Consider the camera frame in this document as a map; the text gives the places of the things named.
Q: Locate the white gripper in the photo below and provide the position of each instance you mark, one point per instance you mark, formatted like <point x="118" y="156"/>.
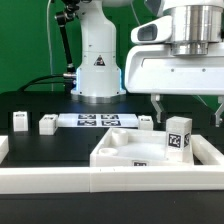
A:
<point x="152" y="69"/>

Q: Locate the white square tabletop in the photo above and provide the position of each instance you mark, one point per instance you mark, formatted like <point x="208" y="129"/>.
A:
<point x="132" y="147"/>

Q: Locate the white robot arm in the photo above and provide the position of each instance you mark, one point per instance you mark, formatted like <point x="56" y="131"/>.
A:
<point x="181" y="52"/>

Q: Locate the white U-shaped obstacle fence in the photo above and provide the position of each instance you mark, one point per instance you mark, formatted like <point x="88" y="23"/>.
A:
<point x="208" y="175"/>

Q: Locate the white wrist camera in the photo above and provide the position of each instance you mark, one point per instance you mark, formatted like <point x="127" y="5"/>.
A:
<point x="157" y="31"/>

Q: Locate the white marker base plate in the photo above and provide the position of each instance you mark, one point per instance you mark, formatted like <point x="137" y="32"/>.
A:
<point x="97" y="120"/>

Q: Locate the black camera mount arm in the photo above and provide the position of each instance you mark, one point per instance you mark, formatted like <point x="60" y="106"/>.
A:
<point x="62" y="18"/>

